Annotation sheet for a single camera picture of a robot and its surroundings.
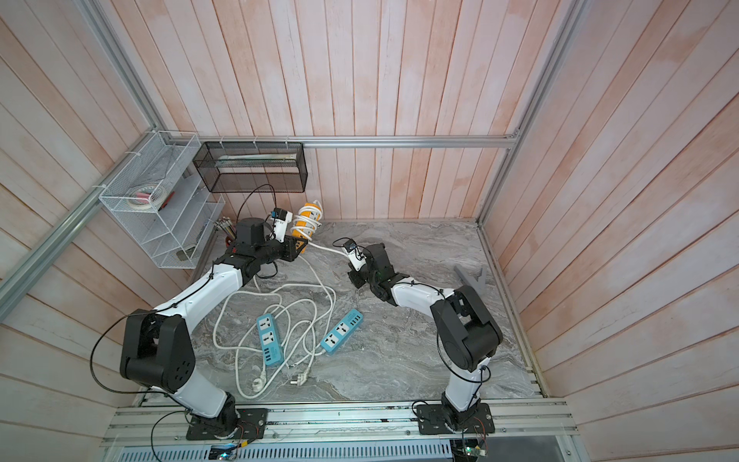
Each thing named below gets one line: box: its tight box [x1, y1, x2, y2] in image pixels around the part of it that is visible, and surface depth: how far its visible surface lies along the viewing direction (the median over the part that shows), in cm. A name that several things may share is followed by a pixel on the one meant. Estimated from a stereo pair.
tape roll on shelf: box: [127, 183, 167, 209], surface depth 75 cm
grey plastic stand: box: [453, 264, 486, 295], surface depth 103 cm
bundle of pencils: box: [213, 216, 237, 239], surface depth 98 cm
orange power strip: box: [292, 202, 323, 254], surface depth 87 cm
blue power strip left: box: [255, 312, 285, 367], surface depth 86 cm
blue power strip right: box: [320, 308, 364, 356], surface depth 89 cm
